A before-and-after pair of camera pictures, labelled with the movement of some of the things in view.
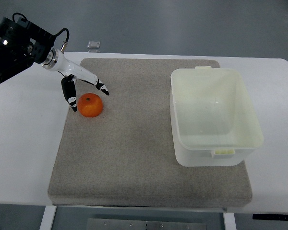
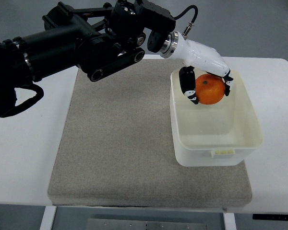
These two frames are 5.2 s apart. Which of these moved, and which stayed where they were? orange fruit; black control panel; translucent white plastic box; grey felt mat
Moved: orange fruit
Stayed: translucent white plastic box; grey felt mat; black control panel
